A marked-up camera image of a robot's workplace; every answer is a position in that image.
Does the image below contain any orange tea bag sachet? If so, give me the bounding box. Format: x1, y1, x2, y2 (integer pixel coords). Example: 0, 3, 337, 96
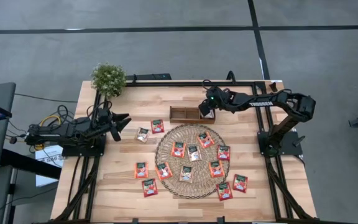
196, 131, 215, 149
134, 161, 149, 179
154, 161, 173, 182
170, 141, 187, 159
208, 160, 226, 179

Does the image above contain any wooden three-compartment tray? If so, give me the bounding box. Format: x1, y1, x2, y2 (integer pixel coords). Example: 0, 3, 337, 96
169, 106, 216, 125

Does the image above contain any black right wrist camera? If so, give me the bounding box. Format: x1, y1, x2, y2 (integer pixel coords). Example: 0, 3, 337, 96
198, 101, 213, 118

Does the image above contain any green potted plant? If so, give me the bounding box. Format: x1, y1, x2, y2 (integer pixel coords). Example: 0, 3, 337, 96
90, 62, 127, 100

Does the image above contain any yellow cable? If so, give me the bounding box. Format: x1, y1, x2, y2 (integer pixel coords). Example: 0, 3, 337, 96
31, 114, 62, 151

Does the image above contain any white printed paper box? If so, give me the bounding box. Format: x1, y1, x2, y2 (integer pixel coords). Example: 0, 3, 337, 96
35, 144, 65, 187

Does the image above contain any black curved clamp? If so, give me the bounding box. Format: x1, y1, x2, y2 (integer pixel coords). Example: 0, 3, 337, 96
226, 70, 238, 85

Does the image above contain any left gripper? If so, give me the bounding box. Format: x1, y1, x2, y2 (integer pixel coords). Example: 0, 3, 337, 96
97, 107, 132, 133

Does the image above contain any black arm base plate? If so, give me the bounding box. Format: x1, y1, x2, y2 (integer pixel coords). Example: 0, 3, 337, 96
61, 134, 107, 157
257, 130, 304, 157

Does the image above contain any black rectangular box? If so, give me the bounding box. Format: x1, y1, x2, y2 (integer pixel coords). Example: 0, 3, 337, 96
125, 73, 173, 82

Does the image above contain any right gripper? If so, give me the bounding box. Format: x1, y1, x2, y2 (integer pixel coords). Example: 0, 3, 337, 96
206, 88, 229, 114

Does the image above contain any black desk beam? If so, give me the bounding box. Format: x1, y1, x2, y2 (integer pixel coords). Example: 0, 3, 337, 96
0, 148, 62, 180

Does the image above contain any thin black floor cable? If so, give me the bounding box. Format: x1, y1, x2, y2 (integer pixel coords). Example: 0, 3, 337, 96
13, 92, 79, 104

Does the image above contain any round woven placemat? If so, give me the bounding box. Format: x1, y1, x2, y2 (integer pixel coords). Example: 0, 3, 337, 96
154, 123, 231, 200

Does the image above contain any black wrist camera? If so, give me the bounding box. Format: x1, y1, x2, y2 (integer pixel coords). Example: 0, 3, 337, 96
198, 101, 213, 118
110, 123, 123, 142

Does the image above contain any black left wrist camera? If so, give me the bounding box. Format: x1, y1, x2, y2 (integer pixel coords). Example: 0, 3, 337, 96
110, 123, 123, 142

